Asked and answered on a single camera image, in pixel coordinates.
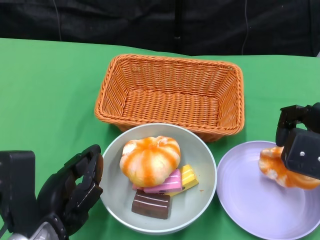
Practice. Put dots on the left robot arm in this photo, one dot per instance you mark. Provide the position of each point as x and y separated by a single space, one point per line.
42 232

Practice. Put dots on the bright pink cake slice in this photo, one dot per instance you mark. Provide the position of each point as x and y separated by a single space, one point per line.
167 183

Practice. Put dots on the black backdrop cloth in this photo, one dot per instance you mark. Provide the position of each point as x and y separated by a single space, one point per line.
125 22

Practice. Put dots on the lilac round plate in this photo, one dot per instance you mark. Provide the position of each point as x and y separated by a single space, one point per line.
250 200

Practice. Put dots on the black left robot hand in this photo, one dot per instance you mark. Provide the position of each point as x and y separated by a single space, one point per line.
60 190

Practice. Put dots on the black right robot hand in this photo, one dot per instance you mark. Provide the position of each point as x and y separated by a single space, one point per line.
282 135

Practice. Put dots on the green tablecloth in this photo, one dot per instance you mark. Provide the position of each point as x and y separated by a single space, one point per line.
45 82

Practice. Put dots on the brown chocolate cake slice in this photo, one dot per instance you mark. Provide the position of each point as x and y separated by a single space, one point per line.
151 203

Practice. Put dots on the orange striped round bread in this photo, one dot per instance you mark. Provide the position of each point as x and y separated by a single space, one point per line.
147 160

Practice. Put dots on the orange wicker basket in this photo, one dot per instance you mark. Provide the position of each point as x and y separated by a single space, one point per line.
170 105

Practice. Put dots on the yellow cake slice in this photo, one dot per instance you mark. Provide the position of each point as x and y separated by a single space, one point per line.
188 176

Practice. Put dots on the pale green bowl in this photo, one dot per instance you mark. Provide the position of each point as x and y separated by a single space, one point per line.
115 200

